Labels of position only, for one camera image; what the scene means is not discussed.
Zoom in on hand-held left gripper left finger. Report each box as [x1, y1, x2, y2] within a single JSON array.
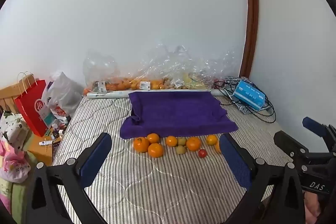
[[25, 132, 112, 224]]

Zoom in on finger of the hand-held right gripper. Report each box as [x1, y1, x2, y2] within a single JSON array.
[[302, 117, 336, 152], [273, 131, 313, 165]]

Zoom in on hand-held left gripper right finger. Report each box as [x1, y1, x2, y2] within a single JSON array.
[[218, 133, 306, 224]]

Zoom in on large orange with green stem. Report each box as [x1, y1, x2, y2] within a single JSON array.
[[133, 136, 150, 153]]

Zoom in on clear bag of brown fruits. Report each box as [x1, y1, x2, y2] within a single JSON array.
[[163, 76, 185, 90]]

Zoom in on person's right hand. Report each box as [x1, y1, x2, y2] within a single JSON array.
[[304, 191, 324, 224]]

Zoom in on wooden nightstand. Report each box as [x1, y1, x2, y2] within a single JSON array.
[[26, 119, 69, 167]]

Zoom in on white paper roll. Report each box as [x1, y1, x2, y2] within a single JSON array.
[[87, 89, 226, 99]]

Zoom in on blue tissue pack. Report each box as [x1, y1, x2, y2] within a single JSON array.
[[233, 79, 267, 110]]

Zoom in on white plastic bag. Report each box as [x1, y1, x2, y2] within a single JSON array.
[[42, 72, 83, 118]]

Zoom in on purple towel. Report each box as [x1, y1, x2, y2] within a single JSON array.
[[120, 91, 239, 140]]

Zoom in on clear bag of oranges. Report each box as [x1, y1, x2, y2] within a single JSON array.
[[126, 43, 174, 90], [83, 49, 132, 94]]

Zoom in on red paper bag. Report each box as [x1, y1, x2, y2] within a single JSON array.
[[14, 72, 49, 137]]

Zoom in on pink cloth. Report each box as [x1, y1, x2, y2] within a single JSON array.
[[0, 140, 32, 183]]

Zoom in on clear bag of yellow fruit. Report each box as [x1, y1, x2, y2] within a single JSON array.
[[178, 48, 240, 90]]

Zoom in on white spotted plush toy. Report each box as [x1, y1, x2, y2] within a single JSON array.
[[0, 111, 30, 151]]

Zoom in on green cloth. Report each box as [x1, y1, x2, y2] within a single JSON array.
[[0, 177, 33, 224]]

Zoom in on wooden headboard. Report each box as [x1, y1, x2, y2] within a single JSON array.
[[0, 74, 34, 115]]

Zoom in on black cables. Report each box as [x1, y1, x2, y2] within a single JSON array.
[[213, 79, 277, 124]]

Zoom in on brown wooden door frame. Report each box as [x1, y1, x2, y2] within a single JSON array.
[[238, 0, 260, 78]]

